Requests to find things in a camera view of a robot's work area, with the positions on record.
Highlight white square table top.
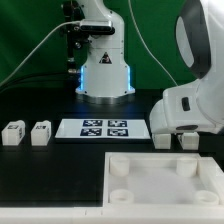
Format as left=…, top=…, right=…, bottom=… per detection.
left=103, top=153, right=224, bottom=206

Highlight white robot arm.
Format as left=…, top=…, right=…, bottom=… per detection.
left=76, top=0, right=224, bottom=134

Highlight white marker board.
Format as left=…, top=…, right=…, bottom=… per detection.
left=55, top=119, right=150, bottom=140

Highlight white right fence block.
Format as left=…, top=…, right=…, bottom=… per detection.
left=198, top=157, right=224, bottom=205

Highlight grey right cable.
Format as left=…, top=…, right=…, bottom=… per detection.
left=127, top=0, right=179, bottom=88

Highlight black cables on table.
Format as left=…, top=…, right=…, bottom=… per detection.
left=0, top=71, right=80, bottom=94

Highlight silver background camera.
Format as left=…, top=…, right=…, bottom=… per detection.
left=80, top=19, right=115, bottom=35

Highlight grey camera cable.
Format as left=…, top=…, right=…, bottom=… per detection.
left=0, top=20, right=81, bottom=88

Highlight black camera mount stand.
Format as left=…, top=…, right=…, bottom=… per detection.
left=61, top=0, right=88, bottom=74

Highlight white front fence rail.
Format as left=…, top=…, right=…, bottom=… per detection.
left=0, top=206, right=224, bottom=224

